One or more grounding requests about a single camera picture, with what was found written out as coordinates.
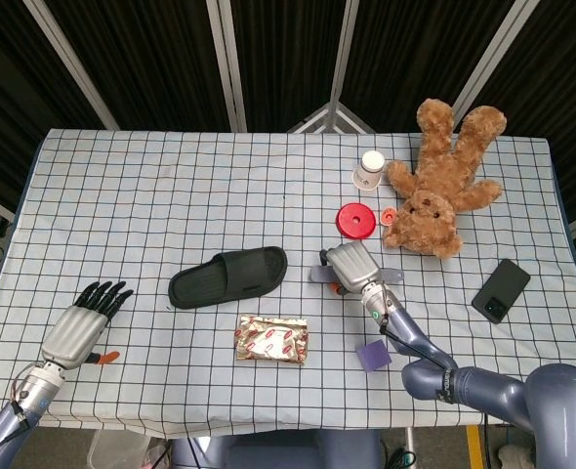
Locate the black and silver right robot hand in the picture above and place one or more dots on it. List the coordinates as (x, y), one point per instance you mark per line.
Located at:
(356, 264)

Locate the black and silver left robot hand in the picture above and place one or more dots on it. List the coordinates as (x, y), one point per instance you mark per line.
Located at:
(73, 332)

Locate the black rubber slipper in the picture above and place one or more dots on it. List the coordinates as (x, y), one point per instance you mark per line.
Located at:
(239, 268)

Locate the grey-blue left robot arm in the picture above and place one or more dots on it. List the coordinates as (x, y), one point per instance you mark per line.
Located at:
(39, 386)

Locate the red round plastic lid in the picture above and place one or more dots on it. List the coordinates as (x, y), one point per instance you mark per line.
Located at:
(356, 222)

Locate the orange smiley tag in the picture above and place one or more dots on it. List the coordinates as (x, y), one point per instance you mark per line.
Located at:
(388, 217)

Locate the white paper cup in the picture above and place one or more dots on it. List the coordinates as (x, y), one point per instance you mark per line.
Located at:
(367, 171)

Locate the purple foam cube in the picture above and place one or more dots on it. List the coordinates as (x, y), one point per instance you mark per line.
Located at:
(373, 356)

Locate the brown teddy bear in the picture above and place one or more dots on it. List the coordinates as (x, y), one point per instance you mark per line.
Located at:
(439, 185)

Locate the gold foil tea package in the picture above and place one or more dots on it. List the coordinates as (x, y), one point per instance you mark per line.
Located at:
(268, 342)

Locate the black smartphone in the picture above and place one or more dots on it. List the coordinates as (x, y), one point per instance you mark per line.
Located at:
(502, 290)

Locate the white partition base foot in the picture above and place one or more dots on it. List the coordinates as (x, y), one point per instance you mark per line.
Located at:
(334, 117)

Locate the white checkered tablecloth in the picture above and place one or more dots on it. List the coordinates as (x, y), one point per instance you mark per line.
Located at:
(171, 195)

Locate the grey-blue robot torso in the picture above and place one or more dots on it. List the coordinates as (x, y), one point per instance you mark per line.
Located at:
(293, 452)

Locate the white partition frame post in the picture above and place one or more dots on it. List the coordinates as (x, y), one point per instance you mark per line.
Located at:
(227, 63)
(68, 58)
(488, 58)
(342, 49)

